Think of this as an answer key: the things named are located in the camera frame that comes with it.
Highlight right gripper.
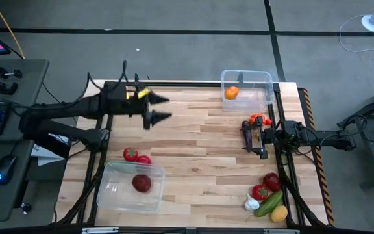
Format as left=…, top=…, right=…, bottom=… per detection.
left=240, top=120, right=284, bottom=160

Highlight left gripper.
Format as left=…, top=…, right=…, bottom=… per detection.
left=107, top=81, right=173, bottom=130

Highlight purple eggplant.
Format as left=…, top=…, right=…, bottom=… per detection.
left=240, top=120, right=254, bottom=151

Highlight red bell pepper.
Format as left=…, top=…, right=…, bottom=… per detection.
left=248, top=113, right=267, bottom=127

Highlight orange fruit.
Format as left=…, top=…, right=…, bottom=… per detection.
left=223, top=85, right=240, bottom=101

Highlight dark red apple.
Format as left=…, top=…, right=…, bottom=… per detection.
left=131, top=174, right=153, bottom=193
left=263, top=172, right=282, bottom=192

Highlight clear plastic bin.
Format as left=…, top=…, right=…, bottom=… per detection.
left=220, top=69, right=275, bottom=114
left=95, top=160, right=167, bottom=215

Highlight white garlic bulb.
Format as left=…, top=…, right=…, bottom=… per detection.
left=244, top=192, right=260, bottom=212

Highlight yellow black hazard strip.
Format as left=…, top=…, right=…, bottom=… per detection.
left=298, top=86, right=336, bottom=228

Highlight yellow lemon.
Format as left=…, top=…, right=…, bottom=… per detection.
left=270, top=205, right=289, bottom=224

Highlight white paper sheets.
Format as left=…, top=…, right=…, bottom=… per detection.
left=30, top=141, right=68, bottom=167

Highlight black computer mouse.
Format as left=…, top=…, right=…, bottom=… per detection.
left=0, top=155, right=18, bottom=186

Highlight black caster wheel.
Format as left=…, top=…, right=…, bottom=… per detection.
left=20, top=201, right=33, bottom=215

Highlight black table frame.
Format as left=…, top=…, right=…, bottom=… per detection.
left=52, top=80, right=329, bottom=228

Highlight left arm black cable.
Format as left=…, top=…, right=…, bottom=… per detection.
left=86, top=59, right=152, bottom=90

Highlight silver metal bracket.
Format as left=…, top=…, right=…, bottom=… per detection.
left=263, top=229, right=301, bottom=234
left=81, top=227, right=119, bottom=234

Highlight white floor cable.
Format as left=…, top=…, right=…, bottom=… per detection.
left=338, top=14, right=374, bottom=53

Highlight yellow cable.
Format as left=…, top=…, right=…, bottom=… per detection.
left=0, top=0, right=26, bottom=60

